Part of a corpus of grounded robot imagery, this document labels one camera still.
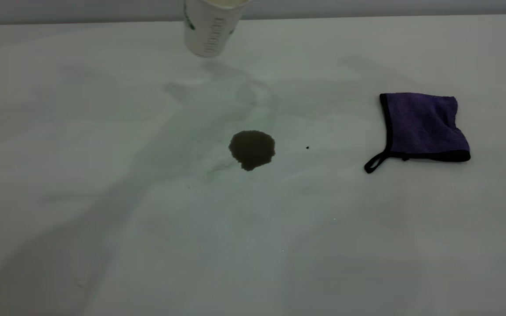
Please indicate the white paper coffee cup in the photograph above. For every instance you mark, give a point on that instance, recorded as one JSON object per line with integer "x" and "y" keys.
{"x": 209, "y": 30}

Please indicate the purple cloth with black trim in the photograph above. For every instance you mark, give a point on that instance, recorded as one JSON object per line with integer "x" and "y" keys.
{"x": 424, "y": 123}

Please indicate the dark brown coffee spill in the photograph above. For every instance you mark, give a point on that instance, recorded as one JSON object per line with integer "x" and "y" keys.
{"x": 252, "y": 150}

